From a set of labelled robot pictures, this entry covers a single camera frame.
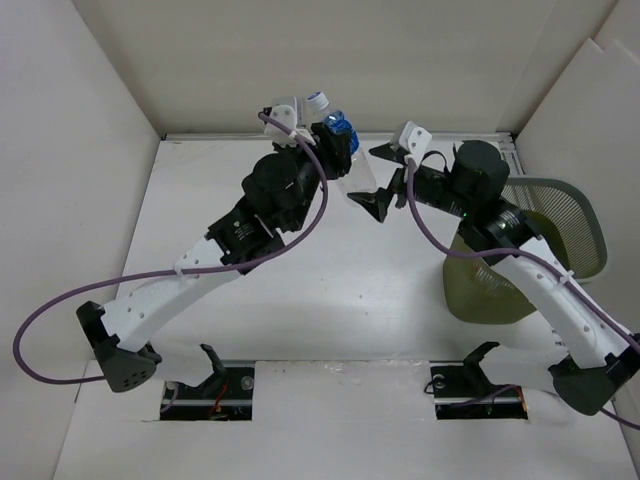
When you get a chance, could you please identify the green mesh waste bin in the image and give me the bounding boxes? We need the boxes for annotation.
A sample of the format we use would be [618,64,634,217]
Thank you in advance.
[442,176,608,325]

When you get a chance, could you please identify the blue label bottle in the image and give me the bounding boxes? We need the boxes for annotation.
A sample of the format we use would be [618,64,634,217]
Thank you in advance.
[306,91,377,196]

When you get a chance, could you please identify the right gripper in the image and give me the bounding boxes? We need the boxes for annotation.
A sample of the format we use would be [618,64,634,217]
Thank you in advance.
[347,139,477,221]

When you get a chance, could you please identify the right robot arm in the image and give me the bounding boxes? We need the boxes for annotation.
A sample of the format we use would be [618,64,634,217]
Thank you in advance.
[350,140,639,416]

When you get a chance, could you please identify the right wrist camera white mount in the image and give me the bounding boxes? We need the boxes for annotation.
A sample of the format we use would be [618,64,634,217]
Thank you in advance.
[389,121,432,165]

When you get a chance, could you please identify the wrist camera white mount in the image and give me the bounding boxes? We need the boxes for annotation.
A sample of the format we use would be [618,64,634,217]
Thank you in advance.
[389,121,432,165]
[264,96,316,147]

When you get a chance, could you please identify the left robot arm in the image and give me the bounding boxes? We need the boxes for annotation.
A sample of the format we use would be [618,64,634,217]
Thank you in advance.
[76,120,359,397]

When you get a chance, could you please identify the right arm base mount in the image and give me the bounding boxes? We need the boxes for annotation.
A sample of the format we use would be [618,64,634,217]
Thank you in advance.
[423,342,528,421]

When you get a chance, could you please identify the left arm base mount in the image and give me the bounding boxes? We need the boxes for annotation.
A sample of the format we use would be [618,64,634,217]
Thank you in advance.
[159,344,255,422]

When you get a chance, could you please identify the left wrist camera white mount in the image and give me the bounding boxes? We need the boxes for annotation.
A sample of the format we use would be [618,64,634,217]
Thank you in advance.
[264,96,316,147]

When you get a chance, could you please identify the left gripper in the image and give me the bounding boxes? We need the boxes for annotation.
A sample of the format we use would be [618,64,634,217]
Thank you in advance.
[272,124,348,233]

